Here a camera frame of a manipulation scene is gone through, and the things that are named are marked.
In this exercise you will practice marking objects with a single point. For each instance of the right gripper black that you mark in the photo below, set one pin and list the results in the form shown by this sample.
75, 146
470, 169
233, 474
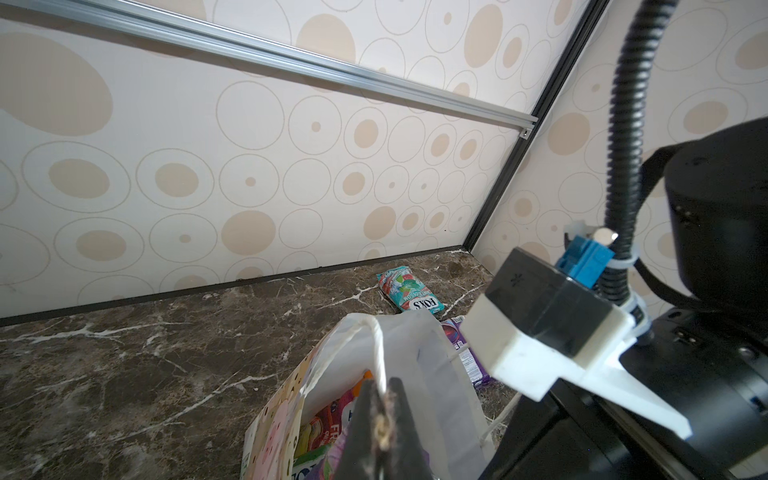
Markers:
572, 434

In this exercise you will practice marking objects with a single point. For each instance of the teal Fox's candy packet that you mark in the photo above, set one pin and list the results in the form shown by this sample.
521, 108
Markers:
406, 291

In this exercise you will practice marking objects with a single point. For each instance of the white paper bag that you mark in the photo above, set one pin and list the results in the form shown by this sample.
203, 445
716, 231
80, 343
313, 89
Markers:
412, 346

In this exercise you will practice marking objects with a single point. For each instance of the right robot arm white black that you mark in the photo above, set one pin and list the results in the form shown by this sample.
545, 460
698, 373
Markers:
627, 239

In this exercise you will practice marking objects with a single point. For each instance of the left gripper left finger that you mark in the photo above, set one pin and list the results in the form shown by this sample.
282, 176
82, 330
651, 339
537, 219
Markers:
364, 454

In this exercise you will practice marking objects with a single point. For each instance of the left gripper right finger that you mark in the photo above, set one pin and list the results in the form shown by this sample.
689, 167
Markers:
403, 454

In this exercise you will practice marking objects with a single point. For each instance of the horizontal aluminium rail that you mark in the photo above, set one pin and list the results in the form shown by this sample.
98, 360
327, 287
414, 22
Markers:
153, 23

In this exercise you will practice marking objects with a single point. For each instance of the pink Fox's berries packet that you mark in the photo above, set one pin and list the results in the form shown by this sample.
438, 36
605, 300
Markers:
322, 440

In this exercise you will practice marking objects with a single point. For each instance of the purple candy packet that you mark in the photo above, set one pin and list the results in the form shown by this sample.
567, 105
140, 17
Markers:
474, 369

